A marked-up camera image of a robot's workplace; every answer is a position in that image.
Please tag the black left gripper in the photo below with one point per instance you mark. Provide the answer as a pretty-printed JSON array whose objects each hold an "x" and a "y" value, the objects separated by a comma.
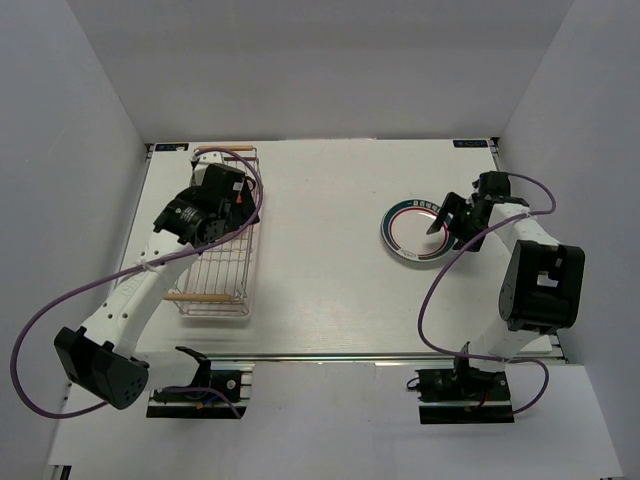
[{"x": 244, "y": 210}]

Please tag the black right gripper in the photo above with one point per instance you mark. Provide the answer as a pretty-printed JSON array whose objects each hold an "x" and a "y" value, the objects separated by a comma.
[{"x": 453, "y": 202}]

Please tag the white plate with red characters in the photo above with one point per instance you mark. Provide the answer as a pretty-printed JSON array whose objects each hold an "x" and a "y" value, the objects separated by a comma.
[{"x": 403, "y": 230}]

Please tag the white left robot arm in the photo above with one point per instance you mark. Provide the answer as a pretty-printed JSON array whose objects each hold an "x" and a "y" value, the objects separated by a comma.
[{"x": 101, "y": 355}]

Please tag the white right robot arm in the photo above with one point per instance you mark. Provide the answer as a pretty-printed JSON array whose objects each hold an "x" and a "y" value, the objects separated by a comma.
[{"x": 541, "y": 289}]

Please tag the blue table label left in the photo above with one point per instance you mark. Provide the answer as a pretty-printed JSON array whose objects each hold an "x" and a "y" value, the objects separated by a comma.
[{"x": 171, "y": 147}]

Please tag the blue table label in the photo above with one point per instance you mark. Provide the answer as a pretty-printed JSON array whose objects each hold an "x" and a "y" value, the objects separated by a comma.
[
  {"x": 171, "y": 147},
  {"x": 470, "y": 143}
]

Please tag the blue table label right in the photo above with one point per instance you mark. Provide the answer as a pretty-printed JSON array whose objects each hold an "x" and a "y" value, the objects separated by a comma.
[{"x": 470, "y": 143}]

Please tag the metal wire dish rack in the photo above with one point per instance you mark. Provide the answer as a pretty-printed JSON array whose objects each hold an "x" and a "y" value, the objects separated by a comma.
[{"x": 219, "y": 284}]

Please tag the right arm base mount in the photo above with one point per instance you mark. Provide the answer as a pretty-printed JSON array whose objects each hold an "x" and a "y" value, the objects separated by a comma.
[{"x": 447, "y": 398}]

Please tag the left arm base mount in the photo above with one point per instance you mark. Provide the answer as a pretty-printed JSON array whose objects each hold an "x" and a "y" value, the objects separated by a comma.
[{"x": 205, "y": 390}]

